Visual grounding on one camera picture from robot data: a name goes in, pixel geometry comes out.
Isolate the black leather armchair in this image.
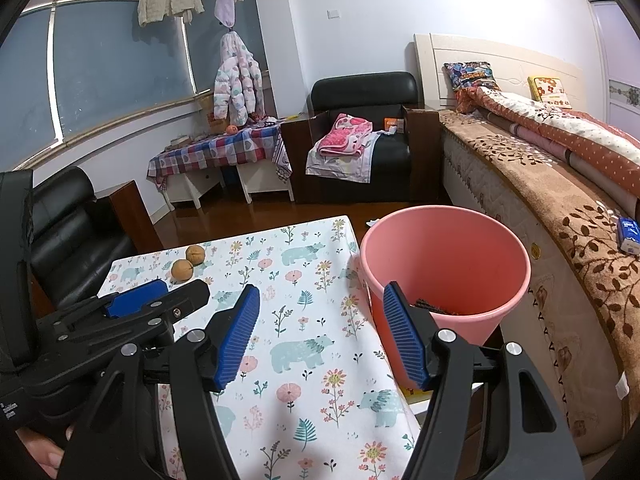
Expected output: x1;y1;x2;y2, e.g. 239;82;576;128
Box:
30;166;163;311

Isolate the black armchair with wooden sides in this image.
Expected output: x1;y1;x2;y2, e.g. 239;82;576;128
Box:
281;71;441;205

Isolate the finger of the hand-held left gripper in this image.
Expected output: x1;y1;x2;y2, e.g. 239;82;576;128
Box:
102;279;211;346
102;280;170;319

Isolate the pale purple wardrobe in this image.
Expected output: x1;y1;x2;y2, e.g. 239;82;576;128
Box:
587;0;640;136

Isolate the orange dotted quilt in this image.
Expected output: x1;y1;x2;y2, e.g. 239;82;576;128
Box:
472;85;640;201

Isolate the cream bed headboard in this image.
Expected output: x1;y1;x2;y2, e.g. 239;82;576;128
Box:
413;33;586;111

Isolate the black foam net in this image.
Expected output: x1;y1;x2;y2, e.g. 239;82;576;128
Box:
410;298;461;317

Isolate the white dotted puffer jacket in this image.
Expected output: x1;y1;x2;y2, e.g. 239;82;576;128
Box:
212;32;266;128

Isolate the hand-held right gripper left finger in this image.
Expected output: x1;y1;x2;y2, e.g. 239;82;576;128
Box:
57;283;262;480

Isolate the colourful printed pillow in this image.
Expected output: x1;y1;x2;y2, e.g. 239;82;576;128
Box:
443;61;503;113

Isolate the person's left hand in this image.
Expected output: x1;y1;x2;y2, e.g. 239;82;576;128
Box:
15;425;76;478

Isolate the plaid tablecloth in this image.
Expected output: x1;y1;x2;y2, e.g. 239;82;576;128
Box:
146;122;293;191

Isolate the floral tablecloth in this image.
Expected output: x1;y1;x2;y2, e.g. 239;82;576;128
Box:
97;215;423;480

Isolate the yellow flowered pillow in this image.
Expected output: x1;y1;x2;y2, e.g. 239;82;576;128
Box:
527;76;573;109

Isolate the quilted mattress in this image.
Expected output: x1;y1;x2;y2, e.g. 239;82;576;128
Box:
440;125;621;456

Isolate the beige jacket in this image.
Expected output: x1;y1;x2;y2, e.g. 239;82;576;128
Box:
137;0;205;28

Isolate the purple hat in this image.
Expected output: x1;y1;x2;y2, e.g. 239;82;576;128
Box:
214;0;245;31

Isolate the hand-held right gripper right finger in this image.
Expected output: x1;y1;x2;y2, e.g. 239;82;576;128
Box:
382;281;586;480

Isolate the white floral cloth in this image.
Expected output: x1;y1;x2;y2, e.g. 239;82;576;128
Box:
306;130;383;183

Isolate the pink plastic bin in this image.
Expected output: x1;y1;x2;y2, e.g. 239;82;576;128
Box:
360;205;532;396

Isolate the blue tissue packet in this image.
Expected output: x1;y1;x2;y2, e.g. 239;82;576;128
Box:
617;216;640;256

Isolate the large curved window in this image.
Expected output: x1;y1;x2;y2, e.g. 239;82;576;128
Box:
0;0;266;171

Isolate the pink folded blanket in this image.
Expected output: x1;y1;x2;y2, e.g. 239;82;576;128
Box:
317;112;373;160

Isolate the brown leaf-patterned blanket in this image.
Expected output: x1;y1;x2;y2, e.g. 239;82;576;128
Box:
440;110;640;456

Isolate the white side table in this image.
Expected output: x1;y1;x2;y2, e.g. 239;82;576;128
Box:
165;162;295;210

